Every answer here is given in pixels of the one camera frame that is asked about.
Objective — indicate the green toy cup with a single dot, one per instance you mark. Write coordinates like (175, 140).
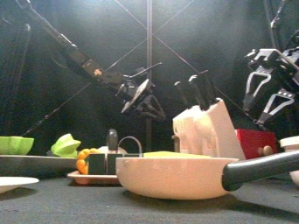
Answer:
(15, 145)

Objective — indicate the green toy pepper piece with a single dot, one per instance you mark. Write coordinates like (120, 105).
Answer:
(65, 146)

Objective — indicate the yellow toy food slice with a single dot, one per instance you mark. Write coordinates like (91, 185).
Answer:
(170, 154)

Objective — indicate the orange toy corn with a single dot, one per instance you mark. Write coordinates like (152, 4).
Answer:
(81, 163)

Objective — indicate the white cup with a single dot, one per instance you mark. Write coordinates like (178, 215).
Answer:
(291, 143)

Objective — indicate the small pink tray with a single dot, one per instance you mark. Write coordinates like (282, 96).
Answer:
(91, 178)

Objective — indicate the red box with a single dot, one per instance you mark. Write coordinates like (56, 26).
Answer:
(252, 141)

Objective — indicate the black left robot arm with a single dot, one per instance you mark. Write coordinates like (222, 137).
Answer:
(73, 55)

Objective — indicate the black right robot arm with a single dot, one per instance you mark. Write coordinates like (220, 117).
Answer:
(276, 20)

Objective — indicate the black toy block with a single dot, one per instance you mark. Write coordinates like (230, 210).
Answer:
(96, 164)
(112, 164)

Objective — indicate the wooden knob toy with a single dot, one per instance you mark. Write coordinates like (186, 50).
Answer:
(266, 150)

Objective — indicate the white knife block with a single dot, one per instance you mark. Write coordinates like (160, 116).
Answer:
(218, 131)

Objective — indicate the metal tray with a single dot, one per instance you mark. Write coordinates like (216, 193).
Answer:
(35, 165)

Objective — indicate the white plate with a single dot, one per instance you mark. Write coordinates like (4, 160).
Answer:
(13, 183)

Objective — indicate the black vertical frame pole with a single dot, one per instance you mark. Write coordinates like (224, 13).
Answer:
(148, 38)

